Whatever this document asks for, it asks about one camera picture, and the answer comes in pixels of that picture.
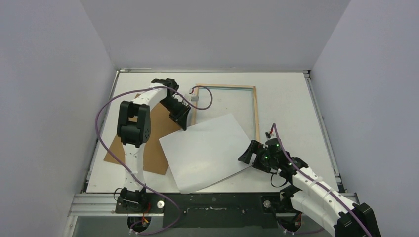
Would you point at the blue wooden picture frame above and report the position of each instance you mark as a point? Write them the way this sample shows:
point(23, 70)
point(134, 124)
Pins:
point(257, 111)

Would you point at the clear glass pane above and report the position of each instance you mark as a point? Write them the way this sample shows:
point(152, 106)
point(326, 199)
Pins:
point(226, 101)

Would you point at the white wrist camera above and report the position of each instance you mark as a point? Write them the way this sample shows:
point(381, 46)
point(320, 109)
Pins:
point(270, 134)
point(190, 96)

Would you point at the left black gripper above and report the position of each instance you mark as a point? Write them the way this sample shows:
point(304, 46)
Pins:
point(181, 117)

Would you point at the hot air balloon photo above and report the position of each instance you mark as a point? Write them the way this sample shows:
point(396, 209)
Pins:
point(205, 153)

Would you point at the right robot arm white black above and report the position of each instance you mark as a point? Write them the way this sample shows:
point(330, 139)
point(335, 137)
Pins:
point(307, 193)

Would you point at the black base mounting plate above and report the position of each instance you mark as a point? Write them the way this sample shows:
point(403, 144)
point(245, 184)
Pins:
point(274, 213)

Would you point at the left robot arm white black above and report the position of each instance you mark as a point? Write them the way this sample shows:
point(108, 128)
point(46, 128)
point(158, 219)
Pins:
point(133, 194)

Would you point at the brown cardboard backing board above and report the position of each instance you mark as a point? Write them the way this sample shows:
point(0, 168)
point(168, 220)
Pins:
point(157, 130)

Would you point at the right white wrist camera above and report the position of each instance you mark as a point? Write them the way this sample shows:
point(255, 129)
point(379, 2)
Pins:
point(270, 134)

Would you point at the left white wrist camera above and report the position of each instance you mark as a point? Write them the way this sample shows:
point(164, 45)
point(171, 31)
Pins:
point(190, 96)

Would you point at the aluminium rail front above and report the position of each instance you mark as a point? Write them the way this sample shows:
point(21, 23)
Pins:
point(105, 204)

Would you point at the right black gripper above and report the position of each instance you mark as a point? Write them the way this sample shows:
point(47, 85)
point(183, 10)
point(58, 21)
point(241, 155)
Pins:
point(256, 154)

